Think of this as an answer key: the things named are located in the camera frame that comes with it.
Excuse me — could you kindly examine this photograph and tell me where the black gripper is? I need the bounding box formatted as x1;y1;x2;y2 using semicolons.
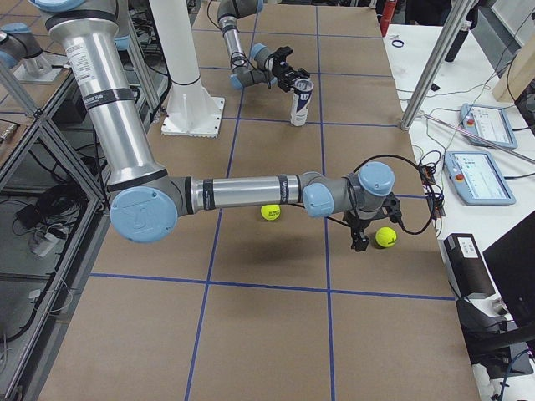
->
267;46;310;92
343;194;402;251

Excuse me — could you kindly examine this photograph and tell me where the white tennis ball can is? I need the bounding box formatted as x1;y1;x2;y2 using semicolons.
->
290;78;314;126

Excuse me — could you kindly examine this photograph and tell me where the yellow tennis ball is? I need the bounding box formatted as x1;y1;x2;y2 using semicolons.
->
374;226;397;249
261;205;281;221

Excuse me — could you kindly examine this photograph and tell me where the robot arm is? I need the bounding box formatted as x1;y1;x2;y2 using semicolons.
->
35;1;401;251
214;1;310;93

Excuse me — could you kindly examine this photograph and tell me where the red cylinder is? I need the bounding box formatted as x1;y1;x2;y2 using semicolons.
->
380;0;397;37

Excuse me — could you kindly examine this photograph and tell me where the black box white label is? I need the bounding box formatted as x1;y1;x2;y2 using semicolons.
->
443;233;495;299

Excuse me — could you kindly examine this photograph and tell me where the teach pendant near tablet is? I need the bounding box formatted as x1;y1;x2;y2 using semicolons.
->
444;151;516;206

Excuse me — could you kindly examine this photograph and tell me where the teach pendant tablet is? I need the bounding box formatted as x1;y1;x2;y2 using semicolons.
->
460;104;517;150
444;151;516;206

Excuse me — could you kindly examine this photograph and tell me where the black monitor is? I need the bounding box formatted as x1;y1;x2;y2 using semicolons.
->
483;212;535;327

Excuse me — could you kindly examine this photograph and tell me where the teach pendant far tablet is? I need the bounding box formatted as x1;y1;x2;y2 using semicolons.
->
460;104;517;150

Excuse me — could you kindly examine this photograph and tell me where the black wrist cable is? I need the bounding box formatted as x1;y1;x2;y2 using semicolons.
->
229;52;268;79
325;155;444;235

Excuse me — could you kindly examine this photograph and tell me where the white pedestal column base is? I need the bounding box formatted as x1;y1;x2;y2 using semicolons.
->
150;0;225;138

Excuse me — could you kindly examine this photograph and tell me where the aluminium frame post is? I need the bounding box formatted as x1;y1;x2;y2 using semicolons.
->
400;0;476;131

